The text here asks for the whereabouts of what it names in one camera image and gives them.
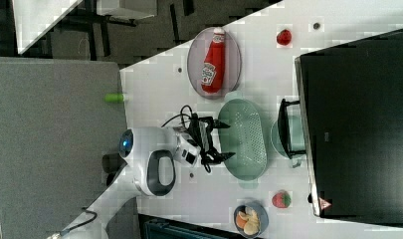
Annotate red ketchup bottle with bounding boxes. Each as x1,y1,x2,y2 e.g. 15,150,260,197
201,28,225,94

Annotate green plastic object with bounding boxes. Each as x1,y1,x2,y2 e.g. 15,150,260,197
103,94,124,104

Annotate black silver toaster oven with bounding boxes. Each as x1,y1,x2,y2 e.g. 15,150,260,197
295,29,403,228

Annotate grey round plate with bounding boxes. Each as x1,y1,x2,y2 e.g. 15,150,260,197
187,27,242,100

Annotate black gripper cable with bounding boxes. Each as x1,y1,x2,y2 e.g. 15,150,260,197
160,105,213,174

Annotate large red strawberry toy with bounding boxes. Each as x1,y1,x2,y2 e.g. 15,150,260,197
272,190,292,208

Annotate toy chips in bowl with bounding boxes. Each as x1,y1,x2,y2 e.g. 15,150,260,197
236,207,260,236

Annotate mint green plastic strainer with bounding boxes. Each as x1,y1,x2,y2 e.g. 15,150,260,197
218,91,268,189

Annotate blue bowl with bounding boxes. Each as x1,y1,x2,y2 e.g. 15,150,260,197
233,201,269,239

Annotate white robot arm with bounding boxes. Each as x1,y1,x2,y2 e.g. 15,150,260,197
47,114,233,239

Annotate mint green cup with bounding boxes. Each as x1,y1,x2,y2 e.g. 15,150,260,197
271,116,305,158

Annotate small red strawberry toy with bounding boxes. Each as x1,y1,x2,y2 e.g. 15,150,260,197
277,29,292,46

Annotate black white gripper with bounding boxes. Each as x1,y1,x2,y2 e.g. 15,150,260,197
172,117,235,166

